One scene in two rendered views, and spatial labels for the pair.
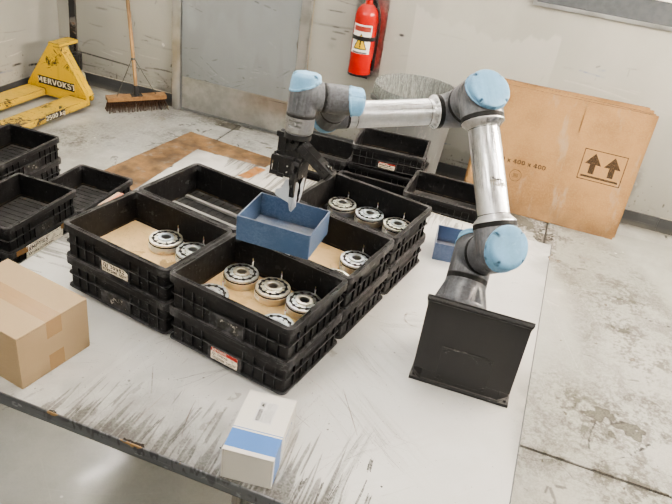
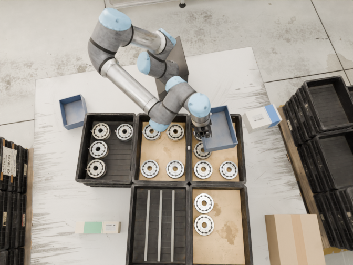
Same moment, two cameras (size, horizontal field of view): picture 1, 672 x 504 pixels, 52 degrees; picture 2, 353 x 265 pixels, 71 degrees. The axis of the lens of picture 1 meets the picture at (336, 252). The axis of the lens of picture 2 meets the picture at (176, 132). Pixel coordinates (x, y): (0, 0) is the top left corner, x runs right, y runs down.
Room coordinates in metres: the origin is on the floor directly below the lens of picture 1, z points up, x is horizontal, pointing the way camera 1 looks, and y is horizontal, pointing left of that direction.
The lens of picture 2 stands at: (1.89, 0.45, 2.22)
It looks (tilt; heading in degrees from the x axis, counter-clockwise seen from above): 70 degrees down; 247
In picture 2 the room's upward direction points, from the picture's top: 3 degrees counter-clockwise
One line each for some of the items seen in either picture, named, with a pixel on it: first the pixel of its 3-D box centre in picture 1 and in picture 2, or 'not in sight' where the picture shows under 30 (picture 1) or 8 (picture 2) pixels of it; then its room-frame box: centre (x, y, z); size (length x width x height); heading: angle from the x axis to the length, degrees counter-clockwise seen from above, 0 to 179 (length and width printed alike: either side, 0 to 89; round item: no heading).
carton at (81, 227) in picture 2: not in sight; (98, 227); (2.33, 0.29, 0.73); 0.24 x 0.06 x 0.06; 155
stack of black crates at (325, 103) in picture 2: not in sight; (316, 113); (0.54, 0.18, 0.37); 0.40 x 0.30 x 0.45; 75
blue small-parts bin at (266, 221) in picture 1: (283, 224); (216, 128); (1.55, 0.15, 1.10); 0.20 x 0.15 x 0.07; 76
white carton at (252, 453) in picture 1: (259, 437); (261, 118); (1.15, 0.11, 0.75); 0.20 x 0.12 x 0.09; 172
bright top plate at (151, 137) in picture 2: (356, 259); (152, 131); (1.83, -0.07, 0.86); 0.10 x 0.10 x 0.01
